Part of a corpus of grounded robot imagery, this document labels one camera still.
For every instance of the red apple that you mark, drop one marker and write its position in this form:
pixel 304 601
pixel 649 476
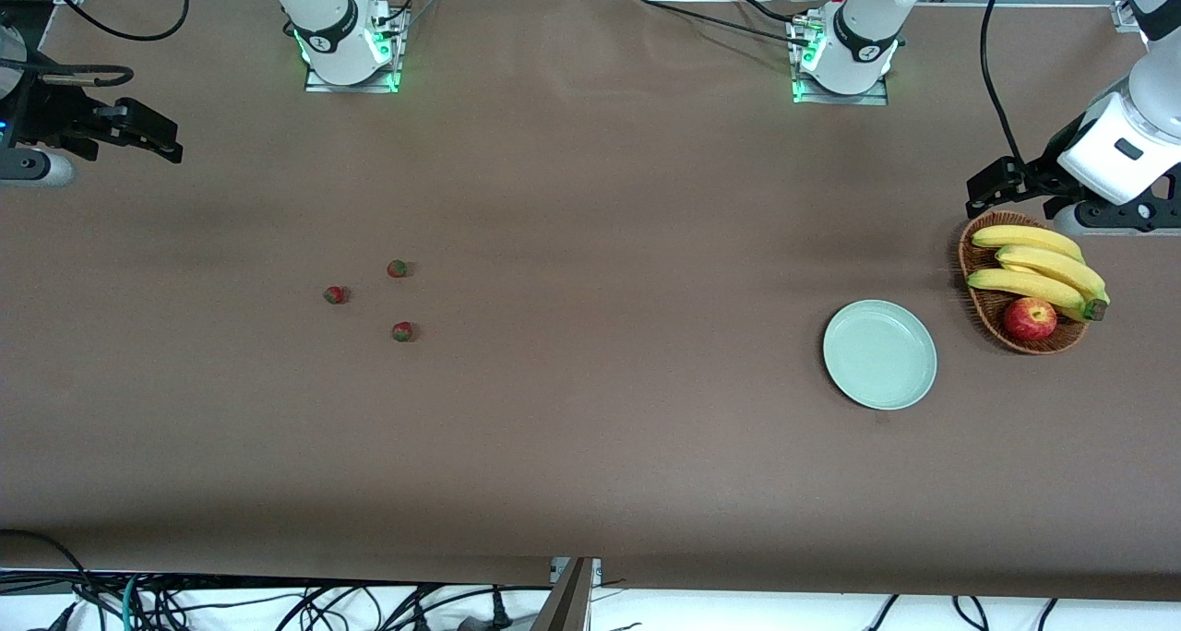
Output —
pixel 1030 320

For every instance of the brown wicker basket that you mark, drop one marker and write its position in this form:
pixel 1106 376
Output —
pixel 992 313

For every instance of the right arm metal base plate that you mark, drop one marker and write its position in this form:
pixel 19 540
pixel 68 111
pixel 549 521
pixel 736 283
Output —
pixel 369 83

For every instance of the black power plug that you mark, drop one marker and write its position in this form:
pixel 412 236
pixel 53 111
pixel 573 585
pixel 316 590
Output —
pixel 499 613

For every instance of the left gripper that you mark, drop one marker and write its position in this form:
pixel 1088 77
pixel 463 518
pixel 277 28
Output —
pixel 1055 162

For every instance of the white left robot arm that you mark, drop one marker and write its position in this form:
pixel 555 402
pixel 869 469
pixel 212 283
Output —
pixel 867 31

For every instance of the red strawberry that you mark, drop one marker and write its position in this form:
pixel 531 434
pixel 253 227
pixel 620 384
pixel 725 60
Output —
pixel 398 268
pixel 336 294
pixel 402 332

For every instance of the yellow banana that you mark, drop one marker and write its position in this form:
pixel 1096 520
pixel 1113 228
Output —
pixel 1056 267
pixel 1024 285
pixel 1024 238

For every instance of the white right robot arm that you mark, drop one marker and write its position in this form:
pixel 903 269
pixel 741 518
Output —
pixel 328 22

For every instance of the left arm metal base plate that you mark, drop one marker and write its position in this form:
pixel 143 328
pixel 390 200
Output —
pixel 863 99

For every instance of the pale green round plate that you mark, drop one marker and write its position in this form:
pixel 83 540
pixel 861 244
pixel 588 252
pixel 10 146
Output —
pixel 879 354

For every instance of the small metal bracket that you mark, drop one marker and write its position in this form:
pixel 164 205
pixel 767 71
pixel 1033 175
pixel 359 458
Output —
pixel 556 568

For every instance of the paper table cover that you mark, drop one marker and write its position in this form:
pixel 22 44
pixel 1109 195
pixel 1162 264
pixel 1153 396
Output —
pixel 590 474

